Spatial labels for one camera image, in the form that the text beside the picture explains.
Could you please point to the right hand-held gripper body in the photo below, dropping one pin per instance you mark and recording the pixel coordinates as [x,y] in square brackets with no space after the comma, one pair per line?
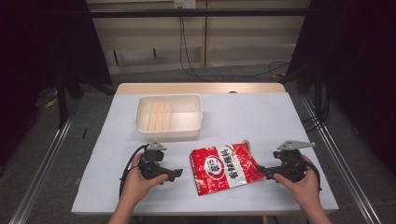
[292,166]

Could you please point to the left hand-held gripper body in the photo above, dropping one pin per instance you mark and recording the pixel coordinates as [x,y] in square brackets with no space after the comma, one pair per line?
[149,168]

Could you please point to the red and white snack packet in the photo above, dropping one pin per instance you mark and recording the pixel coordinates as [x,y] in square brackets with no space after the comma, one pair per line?
[224,169]

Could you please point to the person's left hand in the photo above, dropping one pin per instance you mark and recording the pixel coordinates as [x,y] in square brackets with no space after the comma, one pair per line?
[135,186]

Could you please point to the person's right hand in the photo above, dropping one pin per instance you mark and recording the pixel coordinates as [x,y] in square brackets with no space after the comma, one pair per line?
[303,191]

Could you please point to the white table mat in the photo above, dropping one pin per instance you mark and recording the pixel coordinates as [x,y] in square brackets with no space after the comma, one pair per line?
[249,118]

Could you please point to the white plastic box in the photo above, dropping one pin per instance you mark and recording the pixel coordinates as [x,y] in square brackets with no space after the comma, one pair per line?
[169,116]

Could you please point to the black metal stand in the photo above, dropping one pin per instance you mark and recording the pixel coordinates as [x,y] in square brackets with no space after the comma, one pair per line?
[62,102]

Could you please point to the yellow floor item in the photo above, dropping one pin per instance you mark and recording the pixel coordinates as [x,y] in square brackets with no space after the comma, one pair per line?
[51,100]

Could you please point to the dark curtain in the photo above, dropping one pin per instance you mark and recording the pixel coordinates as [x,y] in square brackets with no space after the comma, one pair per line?
[358,62]
[43,46]

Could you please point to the aluminium floor rail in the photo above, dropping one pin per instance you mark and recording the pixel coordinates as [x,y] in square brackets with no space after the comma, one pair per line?
[339,161]
[40,174]

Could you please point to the black horizontal frame bar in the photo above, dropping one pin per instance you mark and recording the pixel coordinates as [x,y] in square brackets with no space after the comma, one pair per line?
[199,12]

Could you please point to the white wall socket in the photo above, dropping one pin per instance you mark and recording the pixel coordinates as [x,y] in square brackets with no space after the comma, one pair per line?
[185,3]

